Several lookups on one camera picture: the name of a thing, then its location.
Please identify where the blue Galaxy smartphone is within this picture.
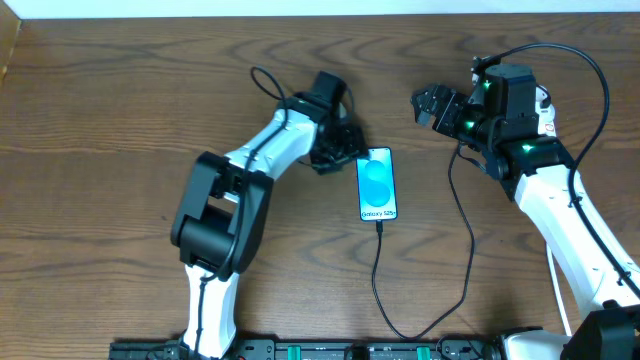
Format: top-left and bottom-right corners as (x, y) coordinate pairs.
(356, 147), (398, 222)

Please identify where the black USB charging cable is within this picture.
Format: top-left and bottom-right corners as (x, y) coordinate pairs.
(370, 141), (478, 341)

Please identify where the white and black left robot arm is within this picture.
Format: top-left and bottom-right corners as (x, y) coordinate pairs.
(170, 71), (366, 359)

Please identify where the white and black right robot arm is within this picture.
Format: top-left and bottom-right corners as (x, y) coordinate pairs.
(410, 63), (639, 359)

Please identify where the white power strip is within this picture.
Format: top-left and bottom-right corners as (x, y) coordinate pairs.
(535, 85), (556, 137)

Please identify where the white power strip cord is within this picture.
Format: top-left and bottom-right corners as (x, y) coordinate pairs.
(544, 242), (574, 337)

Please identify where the black mounting rail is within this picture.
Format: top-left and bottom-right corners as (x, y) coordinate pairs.
(107, 337), (504, 360)

